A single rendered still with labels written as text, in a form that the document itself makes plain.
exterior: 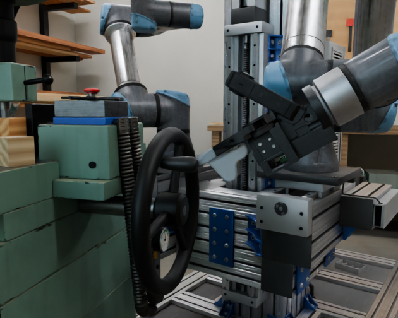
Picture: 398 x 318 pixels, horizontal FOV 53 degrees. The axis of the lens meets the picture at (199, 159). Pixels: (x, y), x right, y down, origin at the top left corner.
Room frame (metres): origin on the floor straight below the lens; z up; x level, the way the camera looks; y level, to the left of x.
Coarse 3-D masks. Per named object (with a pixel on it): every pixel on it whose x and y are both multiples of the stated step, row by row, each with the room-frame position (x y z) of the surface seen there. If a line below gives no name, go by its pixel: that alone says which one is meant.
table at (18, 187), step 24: (144, 144) 1.01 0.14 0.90; (0, 168) 0.57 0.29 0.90; (24, 168) 0.59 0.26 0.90; (48, 168) 0.64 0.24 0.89; (0, 192) 0.54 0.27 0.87; (24, 192) 0.58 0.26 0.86; (48, 192) 0.64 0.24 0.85; (72, 192) 0.64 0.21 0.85; (96, 192) 0.62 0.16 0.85; (120, 192) 0.67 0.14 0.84
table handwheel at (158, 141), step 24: (168, 144) 0.63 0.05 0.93; (144, 168) 0.57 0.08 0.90; (144, 192) 0.56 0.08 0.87; (168, 192) 0.69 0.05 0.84; (192, 192) 0.80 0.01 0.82; (144, 216) 0.55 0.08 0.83; (168, 216) 0.65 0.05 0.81; (192, 216) 0.79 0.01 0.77; (144, 240) 0.55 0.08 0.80; (192, 240) 0.77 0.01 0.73; (144, 264) 0.55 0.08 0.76; (168, 288) 0.63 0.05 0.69
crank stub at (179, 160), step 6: (180, 156) 0.60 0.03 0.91; (186, 156) 0.60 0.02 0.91; (192, 156) 0.60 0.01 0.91; (162, 162) 0.61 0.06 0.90; (168, 162) 0.60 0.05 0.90; (174, 162) 0.60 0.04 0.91; (180, 162) 0.59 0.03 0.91; (186, 162) 0.59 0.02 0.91; (192, 162) 0.59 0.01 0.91; (162, 168) 0.61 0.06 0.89; (168, 168) 0.60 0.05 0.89; (174, 168) 0.60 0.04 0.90; (180, 168) 0.60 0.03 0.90; (186, 168) 0.59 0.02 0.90; (192, 168) 0.59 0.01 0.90
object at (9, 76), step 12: (0, 72) 0.74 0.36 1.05; (12, 72) 0.73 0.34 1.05; (24, 72) 0.76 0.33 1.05; (0, 84) 0.74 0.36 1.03; (12, 84) 0.73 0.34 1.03; (36, 84) 0.79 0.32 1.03; (0, 96) 0.74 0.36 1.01; (12, 96) 0.73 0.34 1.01; (24, 96) 0.76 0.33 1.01; (36, 96) 0.79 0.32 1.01; (0, 108) 0.77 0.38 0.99
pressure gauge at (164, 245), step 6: (162, 228) 0.96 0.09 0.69; (156, 234) 0.95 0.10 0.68; (162, 234) 0.95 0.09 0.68; (168, 234) 0.99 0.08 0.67; (156, 240) 0.94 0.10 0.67; (162, 240) 0.95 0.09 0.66; (168, 240) 0.99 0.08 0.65; (156, 246) 0.94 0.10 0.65; (162, 246) 0.95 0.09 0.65; (156, 252) 0.97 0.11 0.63; (156, 258) 0.97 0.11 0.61
